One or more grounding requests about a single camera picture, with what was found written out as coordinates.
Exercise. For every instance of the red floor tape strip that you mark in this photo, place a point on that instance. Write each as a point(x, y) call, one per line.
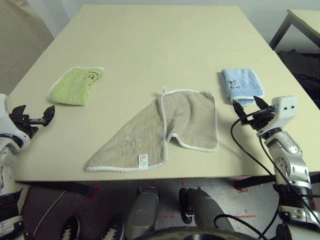
point(242, 216)

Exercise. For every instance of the grey robot right leg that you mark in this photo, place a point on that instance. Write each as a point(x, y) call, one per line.
point(205, 207)

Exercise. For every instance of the beige curtain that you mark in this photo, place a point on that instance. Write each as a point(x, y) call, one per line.
point(20, 45)

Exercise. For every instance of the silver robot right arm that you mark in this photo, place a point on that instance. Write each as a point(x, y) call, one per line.
point(292, 165)

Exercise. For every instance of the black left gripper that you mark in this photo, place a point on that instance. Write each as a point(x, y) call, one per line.
point(30, 123)

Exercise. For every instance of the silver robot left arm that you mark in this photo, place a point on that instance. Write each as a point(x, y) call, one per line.
point(7, 180)

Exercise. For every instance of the beige towel with white edging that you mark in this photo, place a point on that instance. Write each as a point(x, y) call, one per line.
point(195, 120)

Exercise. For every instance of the grey robot left leg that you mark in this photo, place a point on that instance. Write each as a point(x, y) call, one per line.
point(142, 210)

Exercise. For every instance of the black robot torso rim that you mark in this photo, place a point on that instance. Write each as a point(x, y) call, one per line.
point(200, 235)

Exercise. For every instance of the blue folded towel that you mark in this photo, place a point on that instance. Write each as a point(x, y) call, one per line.
point(245, 82)

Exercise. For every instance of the black table foot bar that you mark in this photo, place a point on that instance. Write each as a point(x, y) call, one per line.
point(255, 181)
point(62, 187)

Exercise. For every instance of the green folded towel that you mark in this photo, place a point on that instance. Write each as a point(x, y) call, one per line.
point(72, 87)

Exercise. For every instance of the beige side table black frame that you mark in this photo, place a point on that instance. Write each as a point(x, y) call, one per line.
point(305, 22)

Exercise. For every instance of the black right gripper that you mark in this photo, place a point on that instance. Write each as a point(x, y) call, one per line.
point(263, 118)

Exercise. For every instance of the grey robot leg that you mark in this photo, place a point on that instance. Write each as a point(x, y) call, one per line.
point(142, 210)
point(205, 207)

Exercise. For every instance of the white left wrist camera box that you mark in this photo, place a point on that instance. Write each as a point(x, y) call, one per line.
point(7, 125)

